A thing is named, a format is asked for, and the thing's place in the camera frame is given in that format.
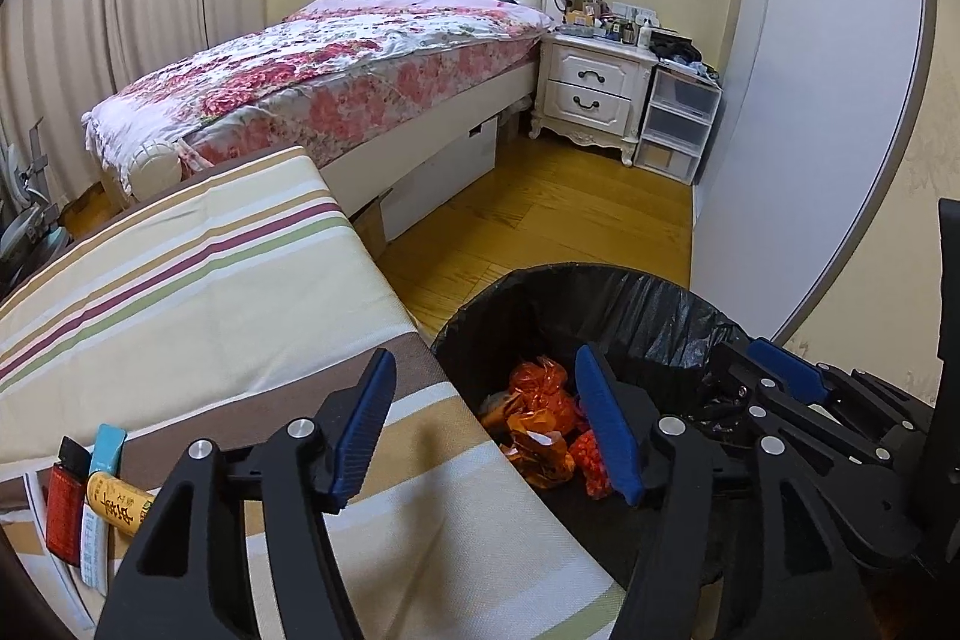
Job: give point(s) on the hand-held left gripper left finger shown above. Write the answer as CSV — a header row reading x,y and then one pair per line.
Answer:
x,y
364,422

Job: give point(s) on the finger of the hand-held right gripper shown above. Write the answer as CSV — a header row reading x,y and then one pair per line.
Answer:
x,y
787,370
817,452

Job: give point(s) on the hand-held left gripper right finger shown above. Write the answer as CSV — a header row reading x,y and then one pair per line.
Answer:
x,y
607,422

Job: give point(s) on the orange foam net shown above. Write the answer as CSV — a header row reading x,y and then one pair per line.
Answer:
x,y
592,460

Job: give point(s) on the orange plastic bag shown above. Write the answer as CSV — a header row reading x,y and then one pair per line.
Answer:
x,y
540,452

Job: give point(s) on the bin with black bag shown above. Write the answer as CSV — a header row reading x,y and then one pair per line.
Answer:
x,y
637,310

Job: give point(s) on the light blue box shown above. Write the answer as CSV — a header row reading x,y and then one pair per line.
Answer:
x,y
106,449

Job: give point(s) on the yellow label bottle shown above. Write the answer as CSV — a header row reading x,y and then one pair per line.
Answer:
x,y
112,505

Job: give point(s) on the white packet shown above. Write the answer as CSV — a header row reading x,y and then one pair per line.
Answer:
x,y
94,557

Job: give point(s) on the red and black box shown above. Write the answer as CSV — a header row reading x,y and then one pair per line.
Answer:
x,y
64,512

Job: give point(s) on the striped tablecloth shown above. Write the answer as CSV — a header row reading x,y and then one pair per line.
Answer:
x,y
187,310

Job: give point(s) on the white under-bed box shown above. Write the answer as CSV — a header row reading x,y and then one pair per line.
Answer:
x,y
450,175

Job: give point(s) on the clear plastic drawer unit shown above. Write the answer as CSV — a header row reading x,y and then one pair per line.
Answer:
x,y
675,123

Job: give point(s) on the white wardrobe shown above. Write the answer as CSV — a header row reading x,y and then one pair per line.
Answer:
x,y
825,85

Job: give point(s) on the black items on drawer unit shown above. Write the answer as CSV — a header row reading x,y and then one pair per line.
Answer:
x,y
682,51

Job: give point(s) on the white nightstand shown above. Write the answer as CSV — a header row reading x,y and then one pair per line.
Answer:
x,y
592,85

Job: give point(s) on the pink floral bedspread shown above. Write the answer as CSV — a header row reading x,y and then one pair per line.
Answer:
x,y
300,63

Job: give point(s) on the grey desk chair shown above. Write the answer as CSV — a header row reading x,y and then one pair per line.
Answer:
x,y
30,220

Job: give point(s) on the bottles cluttering nightstand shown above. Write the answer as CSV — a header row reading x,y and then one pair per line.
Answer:
x,y
607,21

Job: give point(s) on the white wall socket strip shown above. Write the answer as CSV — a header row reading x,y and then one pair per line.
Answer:
x,y
634,10

